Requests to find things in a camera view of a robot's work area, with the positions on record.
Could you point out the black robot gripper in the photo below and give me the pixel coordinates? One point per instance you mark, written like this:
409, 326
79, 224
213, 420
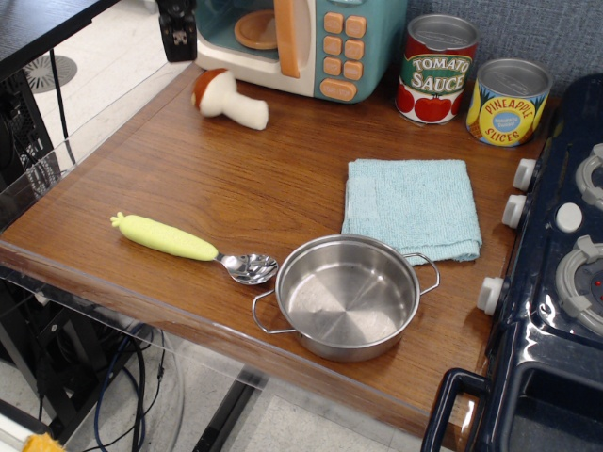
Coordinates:
168, 29

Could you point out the plush brown white mushroom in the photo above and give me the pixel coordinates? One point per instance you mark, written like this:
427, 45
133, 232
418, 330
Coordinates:
215, 93

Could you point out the stainless steel pot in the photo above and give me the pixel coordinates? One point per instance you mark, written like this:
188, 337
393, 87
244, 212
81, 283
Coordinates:
348, 298

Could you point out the toy microwave teal cream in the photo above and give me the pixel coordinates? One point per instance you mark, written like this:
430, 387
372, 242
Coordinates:
331, 50

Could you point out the black desk at left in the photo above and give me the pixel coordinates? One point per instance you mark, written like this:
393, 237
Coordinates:
29, 29

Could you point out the tomato sauce can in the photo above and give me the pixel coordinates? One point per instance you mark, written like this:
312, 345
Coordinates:
437, 59

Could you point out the light blue folded towel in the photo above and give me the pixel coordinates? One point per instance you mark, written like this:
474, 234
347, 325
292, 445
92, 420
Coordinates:
424, 206

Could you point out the clear acrylic table guard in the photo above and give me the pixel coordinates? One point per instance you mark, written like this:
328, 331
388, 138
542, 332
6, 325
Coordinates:
169, 164

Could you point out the pineapple slices can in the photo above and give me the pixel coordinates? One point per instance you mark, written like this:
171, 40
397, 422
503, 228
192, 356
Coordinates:
508, 101

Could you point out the yellow plush toy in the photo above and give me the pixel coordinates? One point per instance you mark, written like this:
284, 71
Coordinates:
41, 443

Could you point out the dark blue toy stove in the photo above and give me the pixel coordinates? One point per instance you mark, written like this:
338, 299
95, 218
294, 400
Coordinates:
542, 390

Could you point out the spoon with green handle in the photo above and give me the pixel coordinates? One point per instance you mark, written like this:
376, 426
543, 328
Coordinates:
247, 269

